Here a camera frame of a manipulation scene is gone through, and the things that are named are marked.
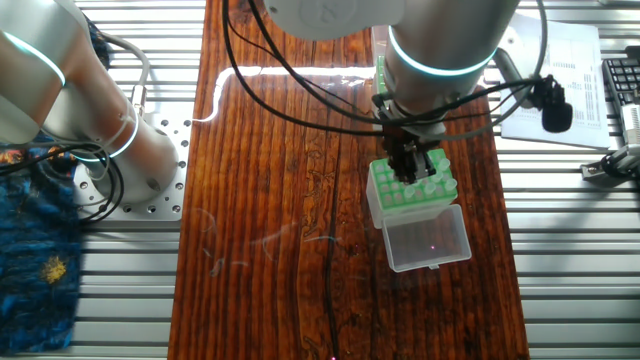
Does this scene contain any brown wooden board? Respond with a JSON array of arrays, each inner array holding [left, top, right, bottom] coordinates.
[[168, 0, 531, 360]]

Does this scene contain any blue patterned cloth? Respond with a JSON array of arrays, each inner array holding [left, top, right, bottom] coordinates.
[[0, 130, 86, 351]]

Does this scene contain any tall green pipette tip holder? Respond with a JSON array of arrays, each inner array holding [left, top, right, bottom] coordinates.
[[365, 155, 473, 273]]

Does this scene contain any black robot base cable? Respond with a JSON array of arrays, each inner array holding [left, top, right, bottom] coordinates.
[[40, 140, 123, 223]]

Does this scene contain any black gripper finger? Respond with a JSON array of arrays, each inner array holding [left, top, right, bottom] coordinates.
[[390, 145, 415, 187], [415, 143, 443, 184]]

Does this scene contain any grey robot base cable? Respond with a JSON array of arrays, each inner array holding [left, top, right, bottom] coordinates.
[[95, 35, 153, 131]]

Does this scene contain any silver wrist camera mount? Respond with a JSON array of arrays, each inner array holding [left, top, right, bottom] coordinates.
[[495, 45, 551, 111]]

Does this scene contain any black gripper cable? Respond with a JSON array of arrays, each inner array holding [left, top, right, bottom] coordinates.
[[220, 0, 576, 136]]

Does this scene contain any black keyboard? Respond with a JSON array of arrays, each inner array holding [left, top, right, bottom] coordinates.
[[600, 58, 640, 106]]

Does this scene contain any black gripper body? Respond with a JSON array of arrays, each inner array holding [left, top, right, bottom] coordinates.
[[378, 110, 448, 156]]

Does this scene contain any printed white paper sheet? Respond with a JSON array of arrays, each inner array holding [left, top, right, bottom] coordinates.
[[500, 22, 611, 151]]

